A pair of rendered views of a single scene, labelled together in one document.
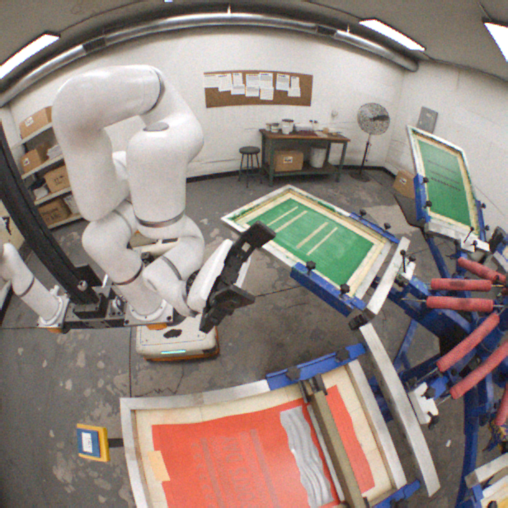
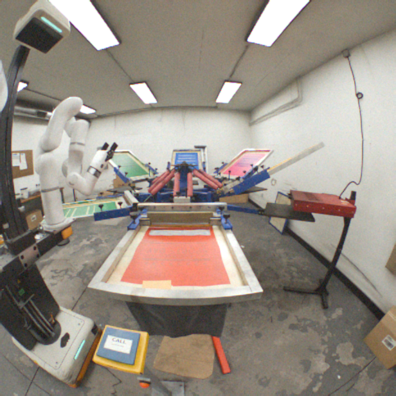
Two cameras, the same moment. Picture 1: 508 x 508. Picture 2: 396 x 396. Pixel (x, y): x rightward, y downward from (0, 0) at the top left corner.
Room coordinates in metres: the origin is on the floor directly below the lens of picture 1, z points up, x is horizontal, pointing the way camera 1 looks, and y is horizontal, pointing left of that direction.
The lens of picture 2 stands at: (-0.44, 0.67, 1.38)
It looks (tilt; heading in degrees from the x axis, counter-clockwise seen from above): 14 degrees down; 282
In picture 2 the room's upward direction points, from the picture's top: straight up
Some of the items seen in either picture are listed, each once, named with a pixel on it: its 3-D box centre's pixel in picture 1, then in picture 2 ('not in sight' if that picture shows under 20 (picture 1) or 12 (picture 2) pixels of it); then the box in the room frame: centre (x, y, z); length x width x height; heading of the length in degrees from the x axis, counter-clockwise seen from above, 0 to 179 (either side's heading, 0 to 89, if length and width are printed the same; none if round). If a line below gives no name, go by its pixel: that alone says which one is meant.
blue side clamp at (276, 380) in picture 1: (312, 369); (139, 222); (0.14, -0.19, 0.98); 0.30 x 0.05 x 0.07; 104
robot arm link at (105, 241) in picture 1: (114, 243); (47, 171); (0.30, 0.32, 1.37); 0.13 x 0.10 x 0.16; 172
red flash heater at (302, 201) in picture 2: not in sight; (321, 202); (-1.30, -0.66, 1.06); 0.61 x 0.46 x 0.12; 164
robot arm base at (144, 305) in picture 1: (138, 284); (51, 206); (0.30, 0.32, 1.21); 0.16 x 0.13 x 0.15; 12
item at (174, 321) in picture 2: not in sight; (177, 317); (-0.26, 0.26, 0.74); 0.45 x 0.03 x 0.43; 14
